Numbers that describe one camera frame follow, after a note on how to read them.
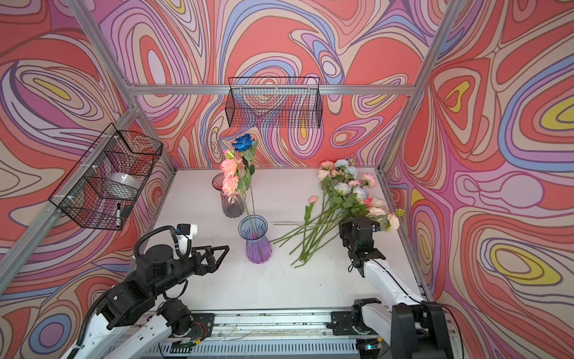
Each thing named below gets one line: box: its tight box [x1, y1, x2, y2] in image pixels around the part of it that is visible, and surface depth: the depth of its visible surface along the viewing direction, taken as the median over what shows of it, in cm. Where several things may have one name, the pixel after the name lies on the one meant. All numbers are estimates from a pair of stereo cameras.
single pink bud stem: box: [303, 195, 318, 239], surface depth 104 cm
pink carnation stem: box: [220, 149, 256, 235], surface depth 68 cm
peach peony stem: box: [366, 207, 406, 234], surface depth 85 cm
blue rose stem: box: [232, 133, 258, 230], surface depth 71 cm
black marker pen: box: [116, 202, 121, 229], surface depth 73 cm
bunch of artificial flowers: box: [271, 158, 406, 268], surface depth 98 cm
